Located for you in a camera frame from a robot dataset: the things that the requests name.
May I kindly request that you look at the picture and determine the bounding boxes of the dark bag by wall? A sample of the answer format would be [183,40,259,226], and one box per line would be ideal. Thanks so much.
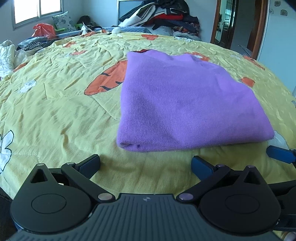
[77,15,96,27]

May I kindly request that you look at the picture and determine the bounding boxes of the purple sweater red trim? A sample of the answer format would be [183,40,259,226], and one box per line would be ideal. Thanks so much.
[116,50,274,152]

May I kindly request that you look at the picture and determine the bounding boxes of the red plastic bag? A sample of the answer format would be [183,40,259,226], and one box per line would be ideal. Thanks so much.
[32,23,56,39]

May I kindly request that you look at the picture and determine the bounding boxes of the white fluffy garment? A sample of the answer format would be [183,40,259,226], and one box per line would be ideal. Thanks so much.
[0,40,30,78]

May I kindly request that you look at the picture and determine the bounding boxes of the yellow carrot print bedsheet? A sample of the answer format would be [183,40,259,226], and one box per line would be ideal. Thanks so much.
[1,33,295,197]

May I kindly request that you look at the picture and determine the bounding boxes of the blue quilted blanket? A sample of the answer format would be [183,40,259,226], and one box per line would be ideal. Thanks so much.
[17,26,152,47]

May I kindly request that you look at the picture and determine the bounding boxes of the window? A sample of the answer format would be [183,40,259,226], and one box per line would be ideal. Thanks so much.
[11,0,63,29]

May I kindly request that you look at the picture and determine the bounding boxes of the pile of clothes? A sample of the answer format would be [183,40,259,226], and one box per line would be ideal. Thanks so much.
[118,1,200,41]

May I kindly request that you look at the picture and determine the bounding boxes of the floral pillow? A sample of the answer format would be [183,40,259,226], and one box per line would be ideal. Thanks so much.
[52,11,75,28]

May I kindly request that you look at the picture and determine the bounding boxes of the green plastic chair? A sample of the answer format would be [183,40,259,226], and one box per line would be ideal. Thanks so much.
[53,24,83,34]

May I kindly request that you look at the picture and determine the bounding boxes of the white plush toy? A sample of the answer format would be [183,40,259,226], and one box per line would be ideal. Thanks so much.
[111,27,122,34]

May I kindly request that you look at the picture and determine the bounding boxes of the dark patterned clothes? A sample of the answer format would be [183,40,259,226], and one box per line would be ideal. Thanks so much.
[16,37,58,51]

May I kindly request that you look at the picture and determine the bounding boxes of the wooden door frame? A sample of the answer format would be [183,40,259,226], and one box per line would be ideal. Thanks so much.
[210,0,268,59]

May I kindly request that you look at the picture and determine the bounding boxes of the checkered laundry basket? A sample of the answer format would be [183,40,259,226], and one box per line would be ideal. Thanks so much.
[238,45,252,57]

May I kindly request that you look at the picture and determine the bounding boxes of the grey framed board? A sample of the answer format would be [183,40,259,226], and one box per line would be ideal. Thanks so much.
[117,0,142,19]

